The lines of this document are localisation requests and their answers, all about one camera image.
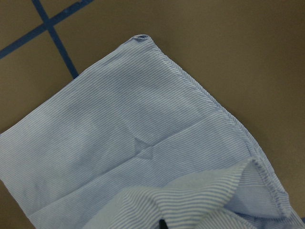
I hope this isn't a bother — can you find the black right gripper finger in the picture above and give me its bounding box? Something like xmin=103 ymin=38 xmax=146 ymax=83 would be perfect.
xmin=159 ymin=219 xmax=168 ymax=229

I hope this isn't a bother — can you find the light blue striped shirt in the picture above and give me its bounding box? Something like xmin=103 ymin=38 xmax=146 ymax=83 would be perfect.
xmin=0 ymin=35 xmax=305 ymax=229

